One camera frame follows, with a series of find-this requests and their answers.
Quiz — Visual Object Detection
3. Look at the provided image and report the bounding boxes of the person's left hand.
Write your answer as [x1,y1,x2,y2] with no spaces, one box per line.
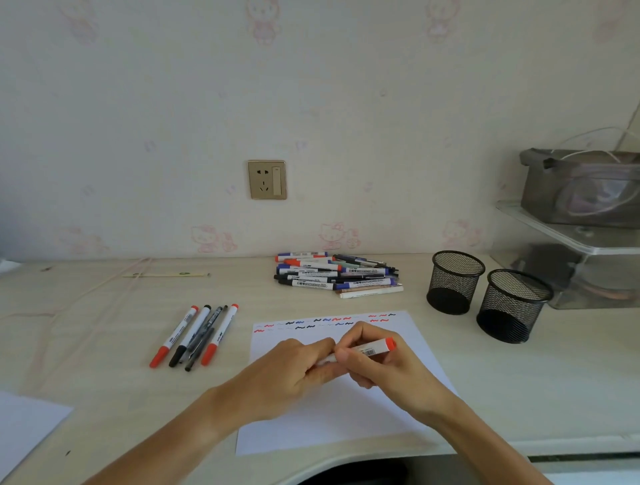
[209,337,349,426]

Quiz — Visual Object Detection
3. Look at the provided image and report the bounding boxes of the person's right hand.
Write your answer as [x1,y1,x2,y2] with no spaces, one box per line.
[333,321,453,426]

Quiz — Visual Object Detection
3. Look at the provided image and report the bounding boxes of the red-capped white marker pen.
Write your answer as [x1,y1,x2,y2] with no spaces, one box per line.
[149,305,200,370]
[315,337,398,367]
[200,303,240,367]

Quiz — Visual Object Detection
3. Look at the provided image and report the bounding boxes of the white paper sheet with squiggles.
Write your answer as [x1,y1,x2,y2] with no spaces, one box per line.
[235,310,459,456]

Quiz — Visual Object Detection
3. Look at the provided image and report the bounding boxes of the clear slim pen black cap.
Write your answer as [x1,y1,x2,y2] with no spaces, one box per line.
[184,327,215,373]

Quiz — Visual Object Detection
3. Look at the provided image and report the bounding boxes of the dark slim pen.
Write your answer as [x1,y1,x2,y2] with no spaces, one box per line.
[179,305,229,363]

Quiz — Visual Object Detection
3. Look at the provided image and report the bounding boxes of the black cap whiteboard marker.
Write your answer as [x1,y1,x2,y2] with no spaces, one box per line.
[168,304,213,368]

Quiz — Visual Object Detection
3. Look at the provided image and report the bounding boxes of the pile of assorted pens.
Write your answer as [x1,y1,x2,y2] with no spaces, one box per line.
[273,251,405,300]

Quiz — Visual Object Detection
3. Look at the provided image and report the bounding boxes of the black mesh cup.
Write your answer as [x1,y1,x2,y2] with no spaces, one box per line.
[425,250,487,316]
[475,268,555,344]

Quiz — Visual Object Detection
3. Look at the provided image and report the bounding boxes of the person's left forearm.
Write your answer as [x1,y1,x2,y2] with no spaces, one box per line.
[82,389,241,485]

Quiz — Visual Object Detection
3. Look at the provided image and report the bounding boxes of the paper-wrapped chopsticks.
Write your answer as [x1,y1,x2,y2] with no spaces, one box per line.
[122,271,211,278]

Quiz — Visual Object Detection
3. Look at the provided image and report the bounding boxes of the light wooden table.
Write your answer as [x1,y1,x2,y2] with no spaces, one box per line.
[0,254,640,485]

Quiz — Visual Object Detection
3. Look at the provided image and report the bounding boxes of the clear acrylic rack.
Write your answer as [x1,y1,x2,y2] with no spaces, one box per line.
[489,199,640,310]

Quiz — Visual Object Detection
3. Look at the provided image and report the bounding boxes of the blank white paper sheet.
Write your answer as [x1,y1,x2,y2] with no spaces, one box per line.
[0,391,75,483]

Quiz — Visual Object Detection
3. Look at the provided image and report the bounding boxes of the gold wall socket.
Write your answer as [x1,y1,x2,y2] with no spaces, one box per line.
[247,159,288,201]

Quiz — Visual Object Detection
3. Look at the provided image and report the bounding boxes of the thin pink cord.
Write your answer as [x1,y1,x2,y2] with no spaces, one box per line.
[0,257,151,390]

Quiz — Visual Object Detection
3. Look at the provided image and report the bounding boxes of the thin white cable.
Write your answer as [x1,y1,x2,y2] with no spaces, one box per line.
[552,125,640,163]

